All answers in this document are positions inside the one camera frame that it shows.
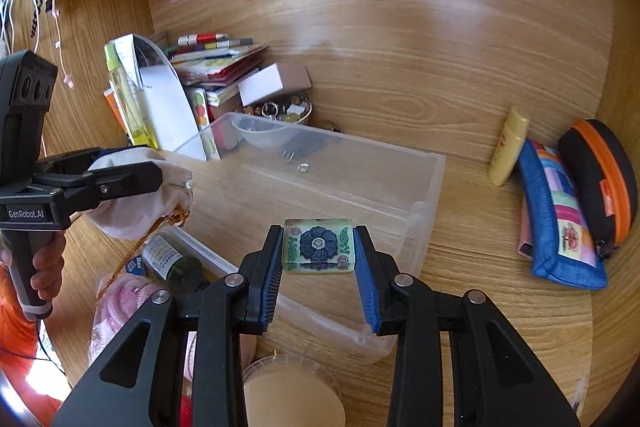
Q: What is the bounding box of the pink braided rope bundle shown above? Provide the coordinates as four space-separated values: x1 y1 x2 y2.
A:
88 273 166 368

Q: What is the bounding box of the blue foil packet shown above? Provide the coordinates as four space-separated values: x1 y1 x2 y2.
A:
125 255 146 277

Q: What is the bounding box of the dark green spray bottle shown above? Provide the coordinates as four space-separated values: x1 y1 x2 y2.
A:
142 234 209 295

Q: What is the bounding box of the floral glass tile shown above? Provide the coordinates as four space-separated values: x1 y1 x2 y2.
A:
282 219 356 274

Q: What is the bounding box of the left hand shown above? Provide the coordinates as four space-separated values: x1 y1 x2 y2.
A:
1 231 66 309

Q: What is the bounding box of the orange sunscreen tube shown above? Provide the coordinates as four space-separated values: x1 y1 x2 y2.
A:
103 88 128 134

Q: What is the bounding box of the yellow-green spray bottle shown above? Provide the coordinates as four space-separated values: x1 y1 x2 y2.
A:
104 41 157 148

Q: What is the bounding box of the white paper notepad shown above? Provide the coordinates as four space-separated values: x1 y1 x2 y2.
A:
112 34 206 160

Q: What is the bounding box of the pink phone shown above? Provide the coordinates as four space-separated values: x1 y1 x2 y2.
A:
516 199 533 260

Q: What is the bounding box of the blue patchwork pencil pouch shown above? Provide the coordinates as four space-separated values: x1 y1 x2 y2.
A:
518 139 608 291

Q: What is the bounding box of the red striped pen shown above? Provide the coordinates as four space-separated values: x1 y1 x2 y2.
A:
177 32 229 46

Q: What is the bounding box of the stack of booklets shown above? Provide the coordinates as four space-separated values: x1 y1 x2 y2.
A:
169 43 268 89

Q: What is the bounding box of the clear plastic storage bin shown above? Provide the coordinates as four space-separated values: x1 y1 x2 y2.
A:
165 113 446 364

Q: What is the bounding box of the white small box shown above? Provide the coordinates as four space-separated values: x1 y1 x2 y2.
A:
238 63 312 106

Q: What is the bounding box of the small yellow lotion bottle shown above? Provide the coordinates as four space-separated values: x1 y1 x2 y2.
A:
488 105 530 186

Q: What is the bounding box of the black orange zip case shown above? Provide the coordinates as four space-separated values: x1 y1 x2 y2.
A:
558 119 638 258

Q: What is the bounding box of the white charging cable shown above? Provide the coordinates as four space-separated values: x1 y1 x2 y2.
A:
0 0 76 90

